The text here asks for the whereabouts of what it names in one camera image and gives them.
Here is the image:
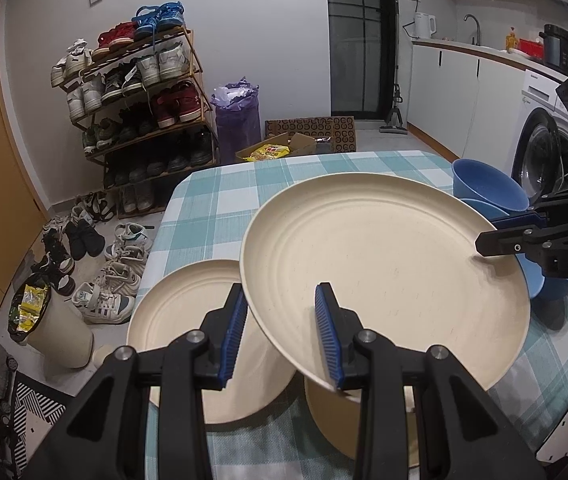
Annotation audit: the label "yellow snack packet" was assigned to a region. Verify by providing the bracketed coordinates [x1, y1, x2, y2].
[246, 144, 291, 162]

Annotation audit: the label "scattered pile of sneakers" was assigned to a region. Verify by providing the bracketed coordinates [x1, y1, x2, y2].
[31, 192, 155, 323]

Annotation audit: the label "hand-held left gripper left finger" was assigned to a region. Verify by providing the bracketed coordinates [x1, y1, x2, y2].
[21, 282, 250, 480]

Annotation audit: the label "cream plate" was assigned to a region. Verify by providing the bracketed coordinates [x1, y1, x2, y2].
[126, 259, 297, 426]
[304, 375, 422, 468]
[239, 172, 532, 393]

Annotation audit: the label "beige trash bin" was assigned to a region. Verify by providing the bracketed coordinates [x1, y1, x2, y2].
[8, 280, 95, 368]

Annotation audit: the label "black pressure cooker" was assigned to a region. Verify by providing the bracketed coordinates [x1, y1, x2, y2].
[539, 24, 568, 73]

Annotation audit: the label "purple trash bag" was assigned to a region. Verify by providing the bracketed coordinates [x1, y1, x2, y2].
[210, 78, 263, 165]

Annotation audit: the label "shoe rack with shoes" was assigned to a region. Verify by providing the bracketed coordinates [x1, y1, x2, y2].
[50, 1, 215, 213]

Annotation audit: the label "black framed glass door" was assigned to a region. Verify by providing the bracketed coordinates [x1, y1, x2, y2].
[325, 0, 396, 120]

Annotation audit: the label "black white patterned mat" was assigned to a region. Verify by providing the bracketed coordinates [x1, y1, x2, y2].
[0, 370, 72, 461]

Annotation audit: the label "brown circle-patterned cardboard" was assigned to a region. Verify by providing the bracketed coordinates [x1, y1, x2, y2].
[264, 116, 356, 153]

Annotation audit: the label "upright floor cleaner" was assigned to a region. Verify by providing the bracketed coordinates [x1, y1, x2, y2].
[379, 0, 408, 134]

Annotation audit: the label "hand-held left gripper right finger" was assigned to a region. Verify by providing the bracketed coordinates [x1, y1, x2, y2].
[314, 282, 547, 480]

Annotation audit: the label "white electric kettle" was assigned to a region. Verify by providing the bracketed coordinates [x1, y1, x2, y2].
[412, 11, 437, 41]

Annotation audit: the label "white washing machine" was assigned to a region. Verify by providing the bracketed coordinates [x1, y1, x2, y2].
[511, 67, 568, 196]

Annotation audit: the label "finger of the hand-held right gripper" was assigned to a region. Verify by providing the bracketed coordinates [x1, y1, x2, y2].
[475, 217, 568, 261]
[489, 179, 568, 231]

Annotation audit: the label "open cardboard box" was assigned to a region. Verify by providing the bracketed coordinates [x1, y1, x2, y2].
[235, 132, 317, 162]

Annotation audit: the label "white base cabinets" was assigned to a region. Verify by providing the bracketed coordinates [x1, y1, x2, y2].
[406, 40, 525, 161]

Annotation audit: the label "yellow snack wrappers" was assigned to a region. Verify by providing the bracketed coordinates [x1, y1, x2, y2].
[9, 284, 49, 333]

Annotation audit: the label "teal checked tablecloth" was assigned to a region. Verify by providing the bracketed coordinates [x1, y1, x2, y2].
[141, 151, 568, 480]

